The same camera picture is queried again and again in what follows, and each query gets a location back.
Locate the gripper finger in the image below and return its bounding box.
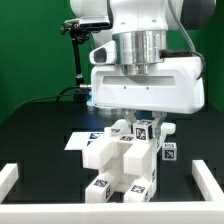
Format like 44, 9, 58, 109
152, 112, 167, 137
122, 109, 137, 132

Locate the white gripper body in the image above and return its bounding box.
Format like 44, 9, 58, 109
91, 57, 205, 114

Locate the white tag cube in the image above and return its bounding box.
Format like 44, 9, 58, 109
133, 119, 153, 142
162, 142, 177, 161

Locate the white chair seat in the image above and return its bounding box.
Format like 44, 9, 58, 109
99, 135, 157, 194

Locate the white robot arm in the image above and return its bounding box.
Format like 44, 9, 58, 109
70, 0, 216, 121

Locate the white U-shaped fence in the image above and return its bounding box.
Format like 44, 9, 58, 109
0, 160, 224, 224

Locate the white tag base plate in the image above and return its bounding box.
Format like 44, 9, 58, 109
64, 132, 102, 151

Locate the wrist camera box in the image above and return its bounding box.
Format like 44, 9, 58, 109
89, 41, 117, 65

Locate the black cable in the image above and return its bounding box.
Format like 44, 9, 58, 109
13, 85, 93, 113

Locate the rear camera on stand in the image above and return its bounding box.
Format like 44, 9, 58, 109
60, 16, 112, 86

